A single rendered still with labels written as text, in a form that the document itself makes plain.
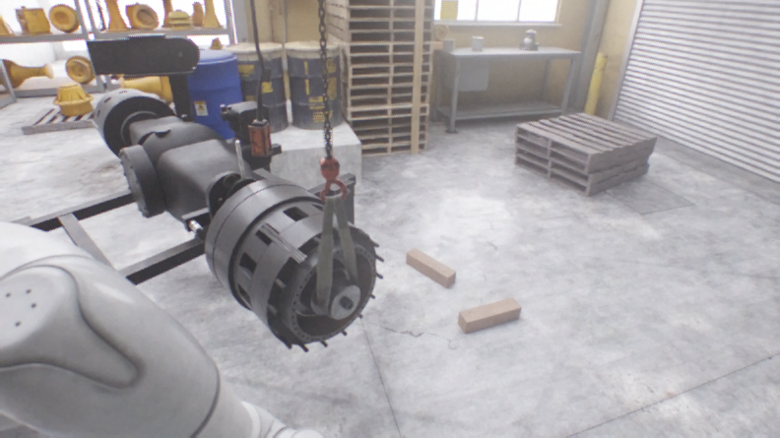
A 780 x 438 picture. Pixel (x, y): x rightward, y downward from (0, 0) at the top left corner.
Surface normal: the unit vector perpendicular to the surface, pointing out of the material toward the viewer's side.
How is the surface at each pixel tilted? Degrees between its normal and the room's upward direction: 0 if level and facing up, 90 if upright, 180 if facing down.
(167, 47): 90
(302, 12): 90
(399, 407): 0
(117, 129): 90
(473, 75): 90
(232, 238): 50
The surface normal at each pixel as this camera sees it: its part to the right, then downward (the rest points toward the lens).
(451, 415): 0.02, -0.88
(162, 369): 0.96, -0.03
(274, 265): -0.51, -0.40
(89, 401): 0.62, 0.32
